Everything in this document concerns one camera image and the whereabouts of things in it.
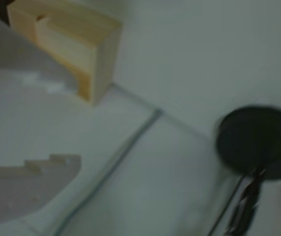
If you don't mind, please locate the light wooden box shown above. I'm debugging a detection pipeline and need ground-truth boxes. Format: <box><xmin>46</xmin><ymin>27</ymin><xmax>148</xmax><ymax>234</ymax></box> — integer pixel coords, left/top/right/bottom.
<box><xmin>6</xmin><ymin>0</ymin><xmax>123</xmax><ymax>107</ymax></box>

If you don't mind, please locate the thin black wire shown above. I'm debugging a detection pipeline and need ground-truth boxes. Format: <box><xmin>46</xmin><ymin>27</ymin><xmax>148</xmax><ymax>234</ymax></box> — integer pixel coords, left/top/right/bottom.
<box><xmin>208</xmin><ymin>173</ymin><xmax>247</xmax><ymax>236</ymax></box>

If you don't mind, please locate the grey cable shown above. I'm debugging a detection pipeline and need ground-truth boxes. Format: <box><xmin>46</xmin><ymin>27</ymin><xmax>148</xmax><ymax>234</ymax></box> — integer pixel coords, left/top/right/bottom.
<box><xmin>56</xmin><ymin>109</ymin><xmax>162</xmax><ymax>236</ymax></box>

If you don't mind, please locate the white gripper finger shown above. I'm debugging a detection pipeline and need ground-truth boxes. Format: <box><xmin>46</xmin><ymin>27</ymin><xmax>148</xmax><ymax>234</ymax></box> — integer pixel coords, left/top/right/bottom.
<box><xmin>0</xmin><ymin>7</ymin><xmax>79</xmax><ymax>98</ymax></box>
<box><xmin>0</xmin><ymin>154</ymin><xmax>82</xmax><ymax>229</ymax></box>

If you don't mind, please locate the black round stand base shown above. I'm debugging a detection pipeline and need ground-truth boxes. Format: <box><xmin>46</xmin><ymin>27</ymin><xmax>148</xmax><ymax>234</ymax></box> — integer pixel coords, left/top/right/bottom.
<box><xmin>215</xmin><ymin>105</ymin><xmax>281</xmax><ymax>182</ymax></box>

